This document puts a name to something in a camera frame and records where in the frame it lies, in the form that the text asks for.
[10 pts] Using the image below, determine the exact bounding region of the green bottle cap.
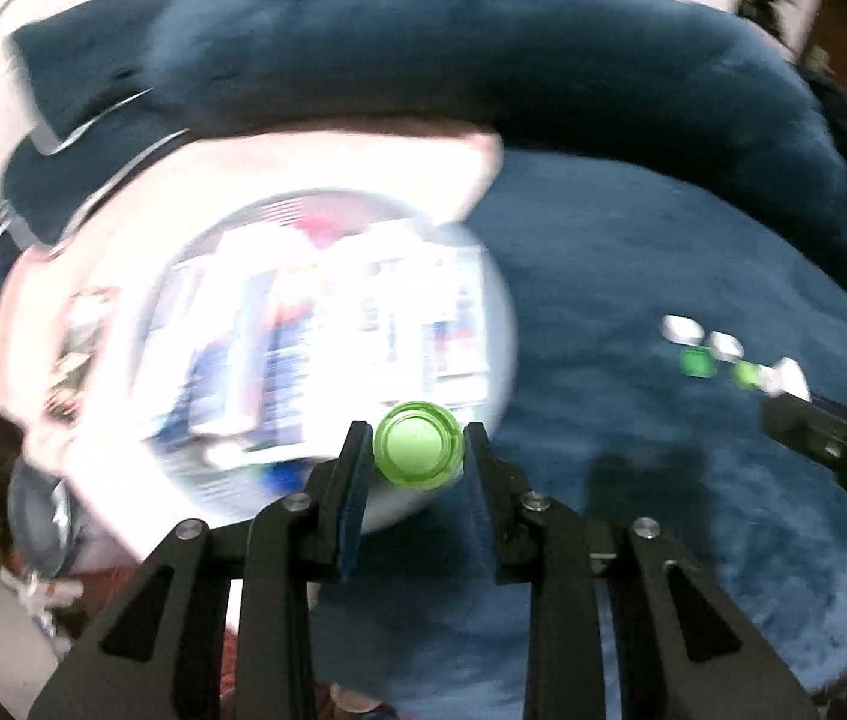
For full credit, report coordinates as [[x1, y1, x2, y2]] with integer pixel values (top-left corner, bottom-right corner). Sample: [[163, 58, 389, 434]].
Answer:
[[679, 346, 718, 379], [732, 359, 762, 390], [373, 401, 464, 491]]

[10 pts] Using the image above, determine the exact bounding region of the white bottle cap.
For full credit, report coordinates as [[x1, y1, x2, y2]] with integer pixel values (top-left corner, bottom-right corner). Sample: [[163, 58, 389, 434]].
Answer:
[[661, 314, 705, 346], [707, 332, 744, 364], [757, 358, 812, 401]]

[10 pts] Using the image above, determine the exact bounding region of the dark blue velvet blanket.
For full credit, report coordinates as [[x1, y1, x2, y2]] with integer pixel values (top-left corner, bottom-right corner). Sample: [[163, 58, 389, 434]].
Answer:
[[0, 0, 847, 720]]

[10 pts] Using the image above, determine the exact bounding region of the pink towel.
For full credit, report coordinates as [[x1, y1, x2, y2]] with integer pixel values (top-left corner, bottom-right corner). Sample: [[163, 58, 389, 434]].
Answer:
[[0, 125, 516, 556]]

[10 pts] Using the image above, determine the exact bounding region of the grey mesh round basket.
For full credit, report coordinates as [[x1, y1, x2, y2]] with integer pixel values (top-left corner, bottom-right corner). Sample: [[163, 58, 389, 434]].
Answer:
[[132, 192, 516, 518]]

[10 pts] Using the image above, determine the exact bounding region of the dark blue pillow white piping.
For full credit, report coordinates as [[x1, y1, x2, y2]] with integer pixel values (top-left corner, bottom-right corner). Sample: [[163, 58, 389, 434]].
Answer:
[[0, 121, 188, 293], [5, 0, 172, 156]]

